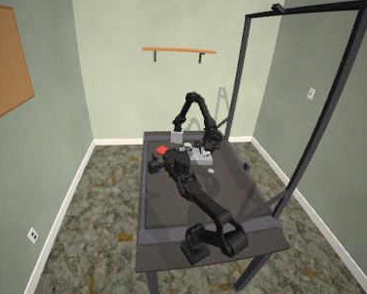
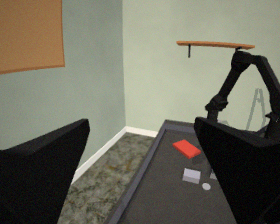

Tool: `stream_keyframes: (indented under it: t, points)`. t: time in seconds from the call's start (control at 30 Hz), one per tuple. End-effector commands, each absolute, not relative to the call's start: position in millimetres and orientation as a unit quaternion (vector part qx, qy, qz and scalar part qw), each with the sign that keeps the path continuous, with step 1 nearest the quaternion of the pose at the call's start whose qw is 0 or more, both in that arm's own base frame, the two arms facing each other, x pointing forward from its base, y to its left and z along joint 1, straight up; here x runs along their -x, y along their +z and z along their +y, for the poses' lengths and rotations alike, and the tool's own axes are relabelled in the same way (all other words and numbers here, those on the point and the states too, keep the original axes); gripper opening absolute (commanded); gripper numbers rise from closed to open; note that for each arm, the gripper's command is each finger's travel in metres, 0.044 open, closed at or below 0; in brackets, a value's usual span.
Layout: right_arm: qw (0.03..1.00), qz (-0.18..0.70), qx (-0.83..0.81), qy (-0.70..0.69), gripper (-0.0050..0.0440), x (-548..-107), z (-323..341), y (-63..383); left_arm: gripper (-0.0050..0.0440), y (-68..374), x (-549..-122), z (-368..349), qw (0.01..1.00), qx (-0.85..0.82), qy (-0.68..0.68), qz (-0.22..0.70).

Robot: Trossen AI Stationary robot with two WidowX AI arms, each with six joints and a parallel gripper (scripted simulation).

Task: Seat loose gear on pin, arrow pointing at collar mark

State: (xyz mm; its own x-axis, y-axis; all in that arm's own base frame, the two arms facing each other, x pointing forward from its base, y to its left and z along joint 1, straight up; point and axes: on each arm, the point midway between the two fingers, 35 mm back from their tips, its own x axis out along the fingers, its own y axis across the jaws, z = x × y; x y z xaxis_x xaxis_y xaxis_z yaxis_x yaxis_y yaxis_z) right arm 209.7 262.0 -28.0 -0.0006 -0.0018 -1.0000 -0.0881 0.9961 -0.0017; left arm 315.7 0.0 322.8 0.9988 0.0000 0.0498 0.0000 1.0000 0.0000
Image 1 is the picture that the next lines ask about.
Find red rectangular block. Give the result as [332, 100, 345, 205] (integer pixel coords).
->
[155, 146, 167, 154]

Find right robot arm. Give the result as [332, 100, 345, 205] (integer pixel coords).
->
[173, 92, 223, 151]

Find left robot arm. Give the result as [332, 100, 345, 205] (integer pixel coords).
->
[162, 148, 248, 258]

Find white gear with painted arrow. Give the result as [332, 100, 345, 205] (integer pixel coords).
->
[202, 150, 210, 157]

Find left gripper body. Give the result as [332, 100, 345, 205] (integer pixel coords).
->
[148, 150, 188, 178]

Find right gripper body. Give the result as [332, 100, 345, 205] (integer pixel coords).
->
[194, 138, 220, 149]

